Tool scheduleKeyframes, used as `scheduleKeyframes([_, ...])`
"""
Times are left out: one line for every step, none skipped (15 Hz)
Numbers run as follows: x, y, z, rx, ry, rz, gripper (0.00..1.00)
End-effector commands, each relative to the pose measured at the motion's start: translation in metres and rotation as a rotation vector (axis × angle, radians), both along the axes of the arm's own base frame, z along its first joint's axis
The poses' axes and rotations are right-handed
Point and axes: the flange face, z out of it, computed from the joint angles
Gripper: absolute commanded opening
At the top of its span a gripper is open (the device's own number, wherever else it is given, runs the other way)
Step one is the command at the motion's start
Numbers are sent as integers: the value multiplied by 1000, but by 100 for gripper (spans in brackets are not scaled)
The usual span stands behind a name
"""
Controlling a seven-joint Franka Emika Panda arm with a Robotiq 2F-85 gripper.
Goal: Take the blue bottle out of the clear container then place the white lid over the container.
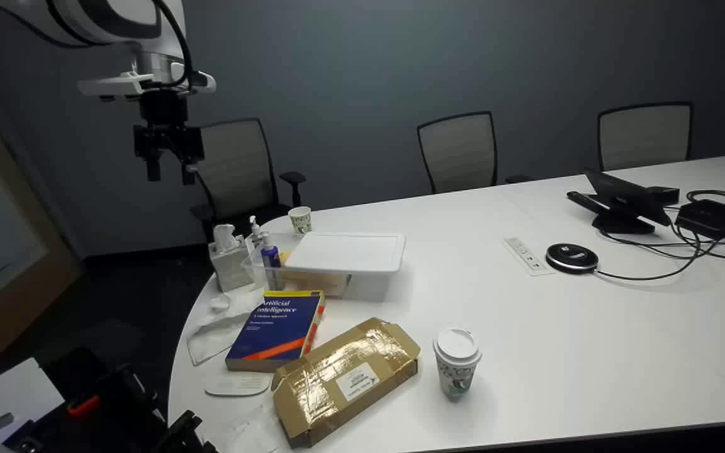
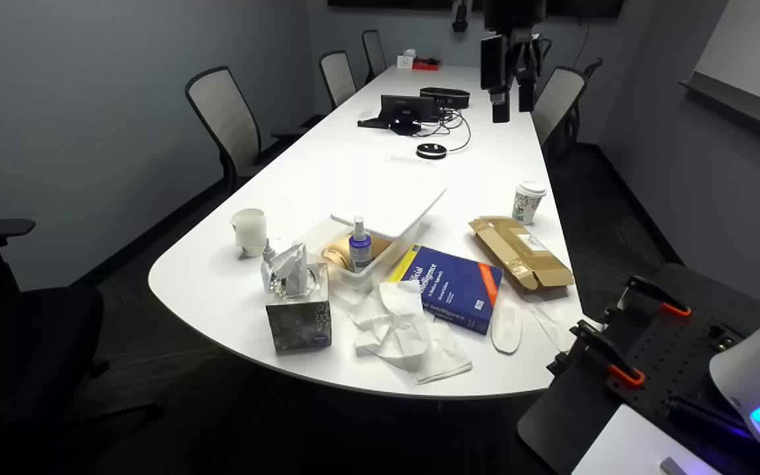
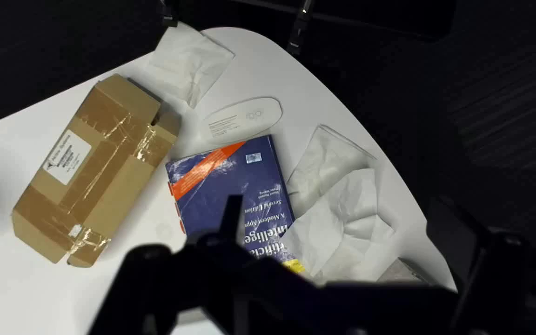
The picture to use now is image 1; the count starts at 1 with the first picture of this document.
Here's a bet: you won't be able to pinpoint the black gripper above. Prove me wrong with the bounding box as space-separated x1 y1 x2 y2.
134 91 204 187

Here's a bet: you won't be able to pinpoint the blue spray bottle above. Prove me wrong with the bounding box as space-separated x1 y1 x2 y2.
261 246 284 290

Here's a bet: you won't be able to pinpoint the white container lid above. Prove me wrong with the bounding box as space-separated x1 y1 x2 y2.
287 232 404 275

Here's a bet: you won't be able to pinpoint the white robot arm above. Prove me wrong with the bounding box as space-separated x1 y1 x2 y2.
0 0 216 185

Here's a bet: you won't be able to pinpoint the clear food container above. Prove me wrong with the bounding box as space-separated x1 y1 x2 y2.
282 269 349 298

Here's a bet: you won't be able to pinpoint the near mesh office chair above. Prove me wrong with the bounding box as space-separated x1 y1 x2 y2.
190 119 305 236

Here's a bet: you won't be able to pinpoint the mesh office chair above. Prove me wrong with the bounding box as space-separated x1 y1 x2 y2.
417 110 497 193
190 119 305 236
597 100 693 172

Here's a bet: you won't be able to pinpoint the crumpled white napkins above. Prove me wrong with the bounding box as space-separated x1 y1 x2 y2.
187 290 261 367

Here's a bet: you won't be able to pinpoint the small paper cup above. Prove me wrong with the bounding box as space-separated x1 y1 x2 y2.
287 207 312 234

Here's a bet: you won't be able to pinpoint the blue and orange book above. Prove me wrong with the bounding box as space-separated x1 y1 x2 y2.
227 290 325 372

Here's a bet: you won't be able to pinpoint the white oval plastic piece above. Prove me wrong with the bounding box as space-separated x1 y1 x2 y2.
204 375 270 398

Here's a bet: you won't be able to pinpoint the white paper sheet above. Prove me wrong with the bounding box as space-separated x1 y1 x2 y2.
0 357 65 442

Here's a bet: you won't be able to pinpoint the flat cardboard box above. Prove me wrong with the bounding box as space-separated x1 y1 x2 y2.
272 317 419 448

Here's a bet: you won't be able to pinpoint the middle mesh office chair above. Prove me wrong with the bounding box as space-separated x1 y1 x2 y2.
417 110 497 193

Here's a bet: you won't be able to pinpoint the white lidded coffee cup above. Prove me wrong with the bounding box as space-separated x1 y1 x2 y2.
433 328 484 401

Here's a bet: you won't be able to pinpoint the white remote control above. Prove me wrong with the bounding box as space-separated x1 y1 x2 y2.
503 236 545 275

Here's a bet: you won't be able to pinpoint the round black speakerphone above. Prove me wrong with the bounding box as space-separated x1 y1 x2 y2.
545 241 599 275

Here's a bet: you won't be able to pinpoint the black conference phone device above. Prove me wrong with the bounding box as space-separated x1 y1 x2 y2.
567 172 680 234

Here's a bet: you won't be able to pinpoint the far mesh office chair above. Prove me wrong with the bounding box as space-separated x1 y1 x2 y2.
597 100 693 172

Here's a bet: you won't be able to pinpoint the black power adapter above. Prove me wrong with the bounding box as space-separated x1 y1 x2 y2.
674 188 725 239

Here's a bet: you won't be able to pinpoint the black clamp mount stand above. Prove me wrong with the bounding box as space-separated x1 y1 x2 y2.
4 348 218 453

